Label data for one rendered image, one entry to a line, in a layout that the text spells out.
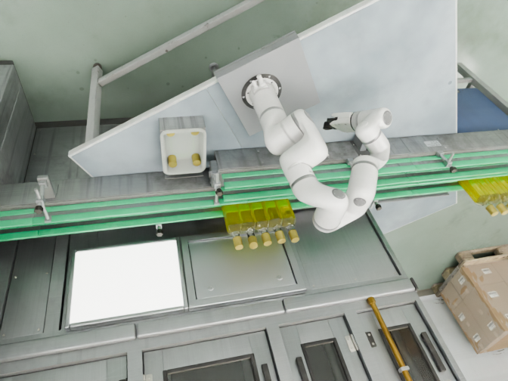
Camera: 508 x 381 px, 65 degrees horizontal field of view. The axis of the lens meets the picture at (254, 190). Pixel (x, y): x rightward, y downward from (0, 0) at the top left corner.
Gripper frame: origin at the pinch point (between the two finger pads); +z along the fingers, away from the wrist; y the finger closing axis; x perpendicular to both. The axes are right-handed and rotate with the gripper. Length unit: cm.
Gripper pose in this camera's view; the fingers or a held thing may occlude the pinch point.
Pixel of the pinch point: (328, 125)
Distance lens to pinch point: 167.0
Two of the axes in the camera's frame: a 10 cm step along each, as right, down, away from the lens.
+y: -7.9, -2.7, -5.5
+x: -2.4, 9.6, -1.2
